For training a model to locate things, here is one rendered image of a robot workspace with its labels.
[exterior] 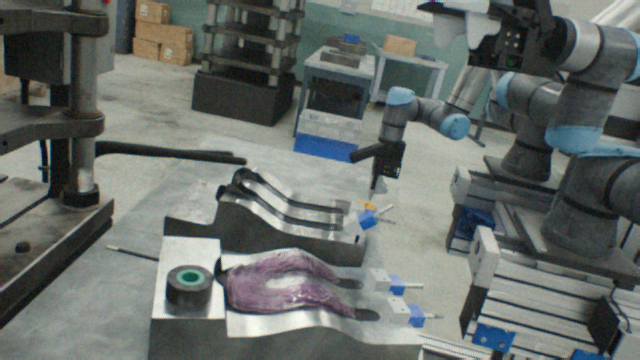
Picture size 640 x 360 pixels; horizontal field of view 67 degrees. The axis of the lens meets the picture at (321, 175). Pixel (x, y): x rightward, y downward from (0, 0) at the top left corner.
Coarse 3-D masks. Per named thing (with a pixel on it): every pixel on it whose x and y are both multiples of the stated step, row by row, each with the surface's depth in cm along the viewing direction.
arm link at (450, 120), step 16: (496, 0) 126; (512, 0) 123; (464, 64) 132; (464, 80) 131; (480, 80) 130; (448, 96) 135; (464, 96) 131; (432, 112) 139; (448, 112) 133; (464, 112) 132; (432, 128) 141; (448, 128) 131; (464, 128) 132
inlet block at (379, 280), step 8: (376, 272) 108; (384, 272) 109; (368, 280) 109; (376, 280) 105; (384, 280) 106; (392, 280) 109; (400, 280) 110; (376, 288) 106; (384, 288) 106; (392, 288) 107; (400, 288) 108
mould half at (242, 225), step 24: (192, 192) 133; (264, 192) 128; (288, 192) 138; (168, 216) 118; (192, 216) 120; (216, 216) 117; (240, 216) 116; (264, 216) 117; (312, 216) 128; (336, 216) 130; (240, 240) 119; (264, 240) 118; (288, 240) 118; (312, 240) 117; (336, 240) 117; (360, 240) 119; (336, 264) 119; (360, 264) 119
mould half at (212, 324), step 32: (160, 256) 92; (192, 256) 95; (224, 256) 104; (256, 256) 105; (160, 288) 83; (160, 320) 77; (192, 320) 78; (224, 320) 80; (256, 320) 86; (288, 320) 86; (320, 320) 86; (352, 320) 94; (384, 320) 97; (160, 352) 79; (192, 352) 81; (224, 352) 82; (256, 352) 84; (288, 352) 85; (320, 352) 87; (352, 352) 89; (384, 352) 91; (416, 352) 93
